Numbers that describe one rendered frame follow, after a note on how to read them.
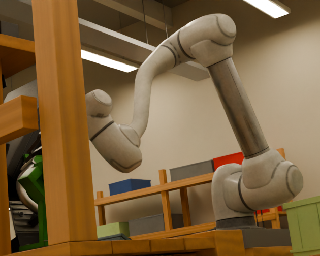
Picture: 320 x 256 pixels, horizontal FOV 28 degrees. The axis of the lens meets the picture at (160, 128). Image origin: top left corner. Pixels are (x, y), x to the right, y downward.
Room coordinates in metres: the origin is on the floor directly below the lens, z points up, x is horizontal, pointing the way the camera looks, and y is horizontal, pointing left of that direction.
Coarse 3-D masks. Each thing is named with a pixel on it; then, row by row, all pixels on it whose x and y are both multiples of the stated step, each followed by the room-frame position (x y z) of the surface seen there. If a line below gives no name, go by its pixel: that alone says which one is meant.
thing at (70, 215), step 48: (48, 0) 1.56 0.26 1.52; (48, 48) 1.57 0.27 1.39; (0, 96) 1.87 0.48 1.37; (48, 96) 1.58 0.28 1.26; (48, 144) 1.59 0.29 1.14; (0, 192) 1.86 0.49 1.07; (48, 192) 1.60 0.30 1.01; (0, 240) 1.85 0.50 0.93; (48, 240) 1.61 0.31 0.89; (96, 240) 1.62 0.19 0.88
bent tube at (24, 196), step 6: (24, 162) 2.22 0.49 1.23; (24, 168) 2.20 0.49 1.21; (18, 186) 2.15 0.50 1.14; (18, 192) 2.15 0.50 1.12; (24, 192) 2.15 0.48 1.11; (24, 198) 2.15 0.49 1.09; (24, 204) 2.16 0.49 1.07; (30, 204) 2.16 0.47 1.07; (36, 204) 2.17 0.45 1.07; (30, 210) 2.17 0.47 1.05; (36, 210) 2.17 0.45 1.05
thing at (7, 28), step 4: (0, 20) 1.88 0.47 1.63; (0, 24) 1.88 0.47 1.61; (4, 24) 1.89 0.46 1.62; (8, 24) 1.90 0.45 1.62; (12, 24) 1.91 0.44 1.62; (16, 24) 1.92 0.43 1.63; (0, 28) 1.88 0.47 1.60; (4, 28) 1.89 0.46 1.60; (8, 28) 1.90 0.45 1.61; (12, 28) 1.91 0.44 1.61; (16, 28) 1.92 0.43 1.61; (0, 32) 1.88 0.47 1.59; (4, 32) 1.89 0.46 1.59; (8, 32) 1.90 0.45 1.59; (12, 32) 1.91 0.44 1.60; (16, 32) 1.92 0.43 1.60; (12, 36) 1.91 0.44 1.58; (16, 36) 1.92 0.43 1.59
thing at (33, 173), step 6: (30, 168) 1.92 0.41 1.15; (36, 168) 1.90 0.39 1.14; (24, 174) 1.91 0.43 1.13; (30, 174) 1.88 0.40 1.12; (36, 174) 1.90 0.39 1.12; (18, 180) 1.91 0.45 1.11; (24, 180) 1.89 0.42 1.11; (30, 180) 1.88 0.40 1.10; (36, 180) 1.90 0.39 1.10; (24, 186) 1.92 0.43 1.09; (30, 186) 1.90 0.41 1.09; (36, 186) 1.90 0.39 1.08; (42, 186) 1.93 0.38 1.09; (30, 192) 1.93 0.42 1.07; (36, 192) 1.91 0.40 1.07; (42, 192) 1.91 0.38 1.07; (36, 198) 1.94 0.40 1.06; (42, 198) 1.92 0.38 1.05
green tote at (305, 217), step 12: (288, 204) 1.99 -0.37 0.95; (300, 204) 1.96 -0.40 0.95; (312, 204) 1.92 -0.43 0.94; (288, 216) 2.00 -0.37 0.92; (300, 216) 1.97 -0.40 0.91; (312, 216) 1.93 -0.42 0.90; (300, 228) 1.97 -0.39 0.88; (312, 228) 1.94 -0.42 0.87; (300, 240) 1.97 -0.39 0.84; (312, 240) 1.94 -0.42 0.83; (300, 252) 1.98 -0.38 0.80; (312, 252) 1.95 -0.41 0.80
